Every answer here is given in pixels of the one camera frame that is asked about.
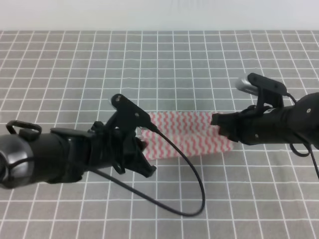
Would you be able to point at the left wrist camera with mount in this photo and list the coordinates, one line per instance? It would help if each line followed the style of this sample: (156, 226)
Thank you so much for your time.
(128, 116)

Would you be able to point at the pink white wavy striped towel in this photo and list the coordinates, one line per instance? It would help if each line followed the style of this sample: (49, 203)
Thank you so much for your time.
(191, 132)

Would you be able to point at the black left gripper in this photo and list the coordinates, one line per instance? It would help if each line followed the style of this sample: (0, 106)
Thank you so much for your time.
(110, 147)

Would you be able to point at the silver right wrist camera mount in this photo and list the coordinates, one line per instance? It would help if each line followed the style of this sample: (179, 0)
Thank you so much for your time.
(267, 90)

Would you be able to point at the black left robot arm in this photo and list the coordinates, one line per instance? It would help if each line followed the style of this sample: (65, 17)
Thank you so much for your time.
(28, 156)

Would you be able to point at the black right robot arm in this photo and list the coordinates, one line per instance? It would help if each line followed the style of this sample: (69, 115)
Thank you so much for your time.
(296, 124)

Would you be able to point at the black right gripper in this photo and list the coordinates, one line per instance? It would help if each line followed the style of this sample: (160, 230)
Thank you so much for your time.
(248, 128)

